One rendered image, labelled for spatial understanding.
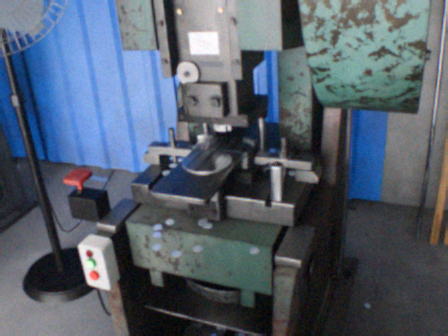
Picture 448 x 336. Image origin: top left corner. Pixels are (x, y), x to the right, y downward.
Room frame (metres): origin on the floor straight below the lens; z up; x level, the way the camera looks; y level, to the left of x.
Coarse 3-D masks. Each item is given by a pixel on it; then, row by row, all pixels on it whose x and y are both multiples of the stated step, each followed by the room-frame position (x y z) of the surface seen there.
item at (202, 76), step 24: (192, 0) 1.12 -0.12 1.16; (216, 0) 1.09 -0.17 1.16; (192, 24) 1.12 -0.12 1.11; (216, 24) 1.09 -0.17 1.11; (192, 48) 1.12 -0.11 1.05; (216, 48) 1.09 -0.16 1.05; (192, 72) 1.12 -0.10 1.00; (216, 72) 1.10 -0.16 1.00; (192, 96) 1.10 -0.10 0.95; (216, 96) 1.07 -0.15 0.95; (240, 96) 1.08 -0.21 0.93
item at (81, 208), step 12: (72, 192) 1.16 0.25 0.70; (84, 192) 1.15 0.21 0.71; (96, 192) 1.14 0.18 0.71; (72, 204) 1.14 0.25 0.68; (84, 204) 1.12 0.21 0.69; (96, 204) 1.10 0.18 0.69; (108, 204) 1.14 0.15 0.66; (72, 216) 1.14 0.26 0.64; (84, 216) 1.12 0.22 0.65; (96, 216) 1.10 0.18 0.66
